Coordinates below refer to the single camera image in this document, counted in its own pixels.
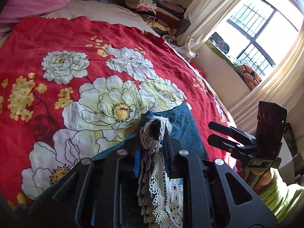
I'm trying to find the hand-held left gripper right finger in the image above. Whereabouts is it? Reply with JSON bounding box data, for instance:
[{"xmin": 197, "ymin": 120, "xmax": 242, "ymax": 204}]
[{"xmin": 163, "ymin": 128, "xmax": 279, "ymax": 228}]

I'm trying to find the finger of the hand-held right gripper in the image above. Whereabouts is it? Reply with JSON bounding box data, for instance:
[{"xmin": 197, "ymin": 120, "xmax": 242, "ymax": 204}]
[
  {"xmin": 208, "ymin": 121, "xmax": 257, "ymax": 146},
  {"xmin": 207, "ymin": 134, "xmax": 258, "ymax": 158}
]

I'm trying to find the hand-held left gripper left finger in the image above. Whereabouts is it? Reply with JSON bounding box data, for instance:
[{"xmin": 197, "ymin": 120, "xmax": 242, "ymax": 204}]
[{"xmin": 31, "ymin": 145, "xmax": 142, "ymax": 228}]

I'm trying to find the blue denim pants lace trim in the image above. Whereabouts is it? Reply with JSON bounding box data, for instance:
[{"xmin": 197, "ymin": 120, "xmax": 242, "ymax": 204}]
[{"xmin": 91, "ymin": 103, "xmax": 210, "ymax": 228}]

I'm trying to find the person's right forearm green sleeve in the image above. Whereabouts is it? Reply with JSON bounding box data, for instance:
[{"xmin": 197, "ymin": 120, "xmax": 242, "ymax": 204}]
[{"xmin": 257, "ymin": 169, "xmax": 304, "ymax": 223}]

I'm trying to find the person's right hand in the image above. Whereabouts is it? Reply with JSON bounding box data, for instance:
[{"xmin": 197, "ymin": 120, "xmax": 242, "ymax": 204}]
[{"xmin": 250, "ymin": 168, "xmax": 274, "ymax": 190}]

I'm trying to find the orange patterned cloth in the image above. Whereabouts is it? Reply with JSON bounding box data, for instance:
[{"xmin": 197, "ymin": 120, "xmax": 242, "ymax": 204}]
[{"xmin": 238, "ymin": 64, "xmax": 262, "ymax": 89}]

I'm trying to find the green sill cloth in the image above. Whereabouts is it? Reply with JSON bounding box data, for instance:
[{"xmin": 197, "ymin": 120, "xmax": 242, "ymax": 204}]
[{"xmin": 205, "ymin": 32, "xmax": 262, "ymax": 91}]

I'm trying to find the barred window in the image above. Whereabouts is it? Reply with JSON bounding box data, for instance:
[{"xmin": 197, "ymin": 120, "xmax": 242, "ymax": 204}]
[{"xmin": 209, "ymin": 0, "xmax": 300, "ymax": 82}]

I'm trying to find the stack of folded clothes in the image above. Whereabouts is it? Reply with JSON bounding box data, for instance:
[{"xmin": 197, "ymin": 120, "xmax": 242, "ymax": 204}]
[{"xmin": 125, "ymin": 0, "xmax": 191, "ymax": 38}]

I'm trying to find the red floral blanket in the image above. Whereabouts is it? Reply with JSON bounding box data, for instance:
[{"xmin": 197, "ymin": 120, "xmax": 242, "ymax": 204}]
[{"xmin": 0, "ymin": 17, "xmax": 236, "ymax": 210}]

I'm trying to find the pink blanket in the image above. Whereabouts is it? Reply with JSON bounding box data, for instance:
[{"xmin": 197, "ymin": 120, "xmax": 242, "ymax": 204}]
[{"xmin": 0, "ymin": 0, "xmax": 74, "ymax": 39}]

